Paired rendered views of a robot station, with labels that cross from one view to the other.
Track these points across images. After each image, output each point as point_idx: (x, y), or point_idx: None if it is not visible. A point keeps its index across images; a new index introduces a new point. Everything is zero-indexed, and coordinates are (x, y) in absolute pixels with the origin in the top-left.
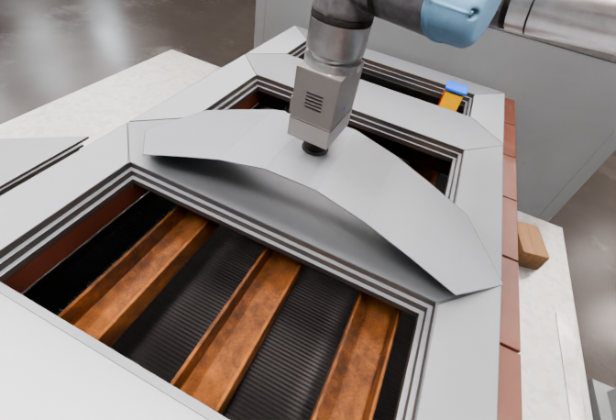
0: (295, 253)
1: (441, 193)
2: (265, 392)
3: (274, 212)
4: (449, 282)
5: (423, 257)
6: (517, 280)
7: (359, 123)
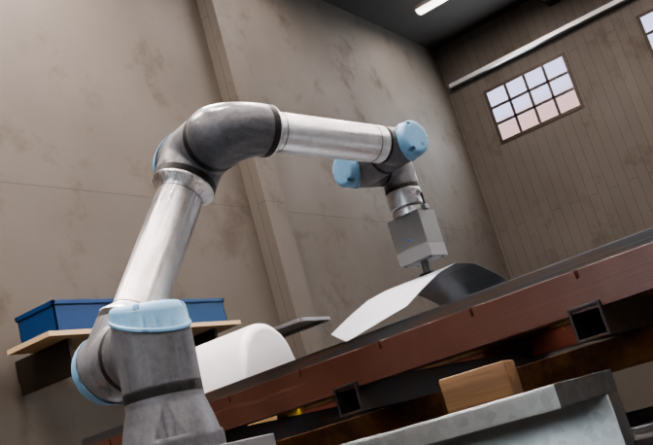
0: None
1: (417, 292)
2: None
3: None
4: (338, 329)
5: (353, 317)
6: (359, 348)
7: None
